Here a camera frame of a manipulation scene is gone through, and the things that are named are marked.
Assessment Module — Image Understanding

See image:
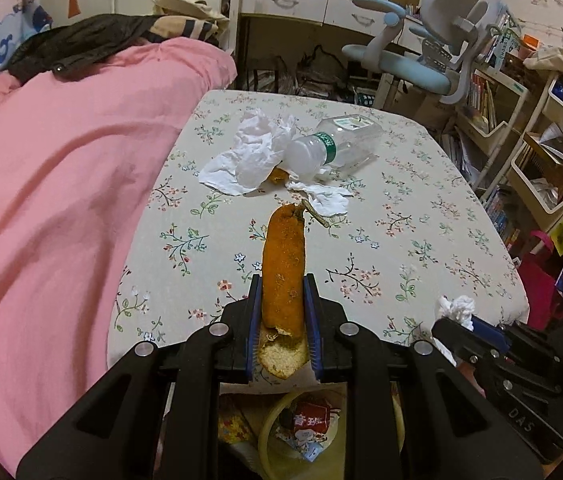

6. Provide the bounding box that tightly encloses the floral tablecloth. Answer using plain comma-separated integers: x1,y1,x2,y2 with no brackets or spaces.
106,89,529,376

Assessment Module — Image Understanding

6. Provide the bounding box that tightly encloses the small white tissue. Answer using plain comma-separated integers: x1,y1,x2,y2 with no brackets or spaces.
434,295,477,331

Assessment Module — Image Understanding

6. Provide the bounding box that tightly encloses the blue white office chair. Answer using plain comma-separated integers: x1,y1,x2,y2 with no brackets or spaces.
341,0,499,111

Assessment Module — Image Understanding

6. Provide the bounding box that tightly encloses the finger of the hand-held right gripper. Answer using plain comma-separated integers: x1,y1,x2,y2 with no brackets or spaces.
431,319,512,367
470,316,527,347

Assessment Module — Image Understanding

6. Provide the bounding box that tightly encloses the pink blanket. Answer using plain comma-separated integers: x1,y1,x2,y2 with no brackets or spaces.
0,40,238,478

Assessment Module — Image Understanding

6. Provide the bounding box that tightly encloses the yellow plastic basin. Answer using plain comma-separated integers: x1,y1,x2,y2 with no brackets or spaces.
258,389,405,480

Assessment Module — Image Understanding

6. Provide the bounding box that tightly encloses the magenta bag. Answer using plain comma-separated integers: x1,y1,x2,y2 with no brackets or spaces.
516,230,562,331

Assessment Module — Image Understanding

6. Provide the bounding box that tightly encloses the printed paper wrapper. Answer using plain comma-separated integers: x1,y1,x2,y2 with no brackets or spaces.
291,399,335,433

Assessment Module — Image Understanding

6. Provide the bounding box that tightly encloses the beige navy striped cloth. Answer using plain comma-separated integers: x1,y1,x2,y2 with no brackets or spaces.
146,15,222,43

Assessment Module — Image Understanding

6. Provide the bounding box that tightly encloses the white tiered storage cart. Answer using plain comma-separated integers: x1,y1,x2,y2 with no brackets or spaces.
454,60,563,241

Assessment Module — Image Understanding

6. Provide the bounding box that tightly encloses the dark jacket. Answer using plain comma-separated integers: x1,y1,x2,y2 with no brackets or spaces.
6,14,162,83

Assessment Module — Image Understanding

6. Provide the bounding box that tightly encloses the blue white packet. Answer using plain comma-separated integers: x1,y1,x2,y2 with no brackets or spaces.
279,430,332,463

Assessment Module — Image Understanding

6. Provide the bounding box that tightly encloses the beige tote bag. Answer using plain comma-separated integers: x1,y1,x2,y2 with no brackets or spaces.
150,0,230,23

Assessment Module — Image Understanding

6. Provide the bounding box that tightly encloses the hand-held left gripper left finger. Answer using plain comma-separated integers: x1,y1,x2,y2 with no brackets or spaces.
16,275,265,480

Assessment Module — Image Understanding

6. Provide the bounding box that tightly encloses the row of books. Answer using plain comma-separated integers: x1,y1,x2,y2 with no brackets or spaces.
466,72,499,133
484,15,522,68
486,185,522,251

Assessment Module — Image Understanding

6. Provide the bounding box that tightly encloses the yellow cartoon floor mat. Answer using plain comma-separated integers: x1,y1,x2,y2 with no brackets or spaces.
219,395,258,446

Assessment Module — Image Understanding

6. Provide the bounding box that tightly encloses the large white tissue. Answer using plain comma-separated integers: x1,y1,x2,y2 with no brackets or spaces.
198,110,297,197

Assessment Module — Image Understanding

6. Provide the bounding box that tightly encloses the clear plastic bottle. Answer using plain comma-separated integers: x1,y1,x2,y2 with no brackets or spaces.
286,115,385,178

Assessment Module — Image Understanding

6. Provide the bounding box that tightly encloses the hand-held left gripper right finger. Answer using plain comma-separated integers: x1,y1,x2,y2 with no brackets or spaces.
303,272,545,480

